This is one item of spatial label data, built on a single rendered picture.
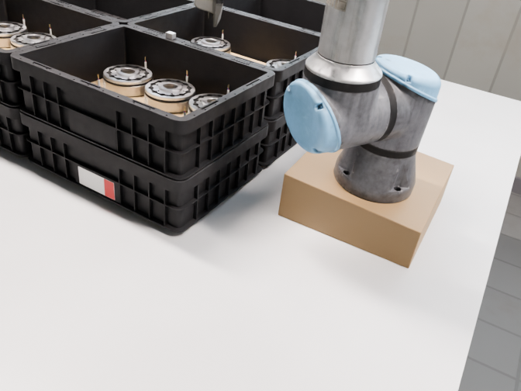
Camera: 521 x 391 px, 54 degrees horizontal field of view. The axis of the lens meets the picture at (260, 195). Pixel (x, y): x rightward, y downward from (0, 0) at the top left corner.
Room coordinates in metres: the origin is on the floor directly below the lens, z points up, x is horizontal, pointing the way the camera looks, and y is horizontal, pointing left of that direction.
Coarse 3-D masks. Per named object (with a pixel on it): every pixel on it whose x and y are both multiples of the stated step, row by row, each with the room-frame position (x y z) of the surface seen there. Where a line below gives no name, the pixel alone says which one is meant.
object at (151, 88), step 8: (160, 80) 1.01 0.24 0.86; (168, 80) 1.02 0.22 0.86; (176, 80) 1.02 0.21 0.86; (152, 88) 0.97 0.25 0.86; (184, 88) 0.98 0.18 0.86; (192, 88) 0.99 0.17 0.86; (152, 96) 0.93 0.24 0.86; (160, 96) 0.93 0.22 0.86; (168, 96) 0.93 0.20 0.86; (176, 96) 0.94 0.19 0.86; (184, 96) 0.94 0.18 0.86
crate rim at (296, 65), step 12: (168, 12) 1.27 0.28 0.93; (180, 12) 1.30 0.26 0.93; (228, 12) 1.36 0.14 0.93; (132, 24) 1.14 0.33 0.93; (276, 24) 1.29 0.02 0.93; (312, 36) 1.25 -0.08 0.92; (204, 48) 1.04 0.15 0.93; (240, 60) 1.00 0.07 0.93; (300, 60) 1.05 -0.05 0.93; (276, 72) 0.97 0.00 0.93; (288, 72) 1.00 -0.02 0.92
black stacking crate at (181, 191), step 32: (32, 128) 0.85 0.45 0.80; (32, 160) 0.87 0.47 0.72; (64, 160) 0.82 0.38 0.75; (96, 160) 0.80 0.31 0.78; (128, 160) 0.75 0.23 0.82; (224, 160) 0.81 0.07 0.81; (256, 160) 0.93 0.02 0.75; (96, 192) 0.79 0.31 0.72; (128, 192) 0.76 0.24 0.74; (160, 192) 0.73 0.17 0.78; (192, 192) 0.74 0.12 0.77; (224, 192) 0.84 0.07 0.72; (160, 224) 0.72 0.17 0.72; (192, 224) 0.73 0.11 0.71
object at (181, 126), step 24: (48, 48) 0.94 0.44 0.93; (192, 48) 1.04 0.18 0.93; (24, 72) 0.85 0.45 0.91; (48, 72) 0.82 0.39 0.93; (264, 72) 0.96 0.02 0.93; (96, 96) 0.77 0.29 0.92; (120, 96) 0.76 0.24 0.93; (240, 96) 0.84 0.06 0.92; (144, 120) 0.73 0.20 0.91; (168, 120) 0.71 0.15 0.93; (192, 120) 0.72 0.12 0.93
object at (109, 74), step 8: (120, 64) 1.07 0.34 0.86; (128, 64) 1.07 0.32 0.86; (104, 72) 1.01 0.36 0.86; (112, 72) 1.02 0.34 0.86; (144, 72) 1.04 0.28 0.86; (112, 80) 0.98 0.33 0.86; (120, 80) 0.98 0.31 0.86; (128, 80) 1.00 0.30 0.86; (136, 80) 0.99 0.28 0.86; (144, 80) 1.00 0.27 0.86
